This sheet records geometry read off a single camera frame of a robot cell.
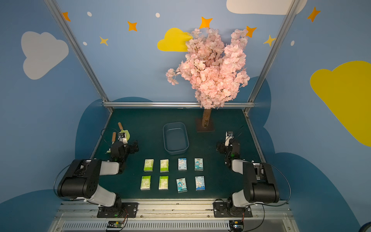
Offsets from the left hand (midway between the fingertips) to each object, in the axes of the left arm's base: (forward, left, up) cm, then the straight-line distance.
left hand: (129, 139), depth 94 cm
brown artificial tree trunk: (+19, -52, +4) cm, 56 cm away
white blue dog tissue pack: (-25, -47, -5) cm, 53 cm away
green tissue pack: (-15, -15, -5) cm, 22 cm away
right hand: (+2, -66, 0) cm, 66 cm away
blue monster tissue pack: (-14, -46, -5) cm, 49 cm away
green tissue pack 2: (-15, -25, -5) cm, 30 cm away
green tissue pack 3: (-26, -16, -4) cm, 31 cm away
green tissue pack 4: (-25, -26, -5) cm, 36 cm away
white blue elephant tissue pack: (-14, -36, -4) cm, 39 cm away
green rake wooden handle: (+6, +15, -6) cm, 17 cm away
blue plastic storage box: (+6, -30, -7) cm, 32 cm away
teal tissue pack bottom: (-27, -36, -4) cm, 46 cm away
